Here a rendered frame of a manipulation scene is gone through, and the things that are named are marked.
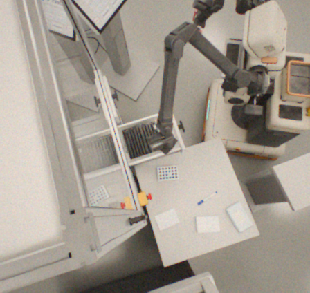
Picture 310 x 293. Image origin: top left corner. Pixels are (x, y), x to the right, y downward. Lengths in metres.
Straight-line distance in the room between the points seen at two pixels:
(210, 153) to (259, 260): 1.17
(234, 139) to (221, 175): 0.65
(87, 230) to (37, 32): 0.36
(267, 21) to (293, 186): 0.97
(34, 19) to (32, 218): 0.35
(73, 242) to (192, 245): 1.27
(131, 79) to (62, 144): 2.28
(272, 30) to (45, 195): 1.16
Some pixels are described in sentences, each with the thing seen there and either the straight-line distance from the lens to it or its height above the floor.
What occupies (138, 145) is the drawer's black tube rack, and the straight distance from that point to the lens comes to 1.54.
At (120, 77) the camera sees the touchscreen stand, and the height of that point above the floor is 0.04.
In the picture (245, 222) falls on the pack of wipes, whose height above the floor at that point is 0.80.
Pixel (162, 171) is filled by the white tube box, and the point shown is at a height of 0.79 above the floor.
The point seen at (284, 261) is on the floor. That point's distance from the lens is 2.62.
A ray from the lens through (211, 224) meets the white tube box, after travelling 1.60.
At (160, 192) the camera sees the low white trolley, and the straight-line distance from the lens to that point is 1.63.
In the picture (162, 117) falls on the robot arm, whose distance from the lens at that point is 1.20.
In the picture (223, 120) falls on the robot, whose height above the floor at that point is 0.28.
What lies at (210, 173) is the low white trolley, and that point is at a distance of 1.67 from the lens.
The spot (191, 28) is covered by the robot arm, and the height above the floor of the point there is 1.51.
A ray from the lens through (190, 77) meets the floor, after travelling 2.74.
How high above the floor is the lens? 2.39
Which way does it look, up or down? 74 degrees down
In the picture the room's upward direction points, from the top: 8 degrees counter-clockwise
